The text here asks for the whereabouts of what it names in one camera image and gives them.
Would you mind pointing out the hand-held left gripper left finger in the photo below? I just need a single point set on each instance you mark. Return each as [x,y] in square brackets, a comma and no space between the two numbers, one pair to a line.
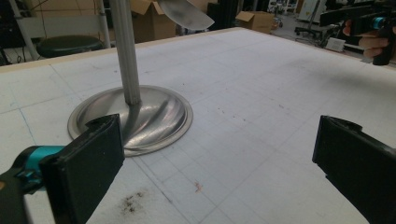
[87,165]

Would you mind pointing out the white grid mat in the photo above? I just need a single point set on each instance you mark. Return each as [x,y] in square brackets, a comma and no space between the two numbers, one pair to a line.
[249,109]

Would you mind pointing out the large cardboard box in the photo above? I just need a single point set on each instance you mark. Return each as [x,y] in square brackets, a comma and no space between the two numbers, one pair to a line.
[155,25]

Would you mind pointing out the small cardboard box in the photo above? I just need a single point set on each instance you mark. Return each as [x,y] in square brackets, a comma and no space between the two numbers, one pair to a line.
[257,21]

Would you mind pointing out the tall metal stand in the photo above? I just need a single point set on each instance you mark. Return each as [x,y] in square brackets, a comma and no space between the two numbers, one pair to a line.
[124,46]

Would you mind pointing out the white metal stand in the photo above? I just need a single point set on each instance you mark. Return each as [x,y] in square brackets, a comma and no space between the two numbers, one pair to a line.
[102,21]

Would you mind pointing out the small white box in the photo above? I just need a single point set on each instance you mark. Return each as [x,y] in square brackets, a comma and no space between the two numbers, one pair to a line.
[335,44]

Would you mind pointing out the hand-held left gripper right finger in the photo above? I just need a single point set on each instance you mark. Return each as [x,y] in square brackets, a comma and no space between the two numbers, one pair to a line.
[361,161]

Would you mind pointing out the black round stool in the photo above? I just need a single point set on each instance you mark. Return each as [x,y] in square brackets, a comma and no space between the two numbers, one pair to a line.
[68,45]

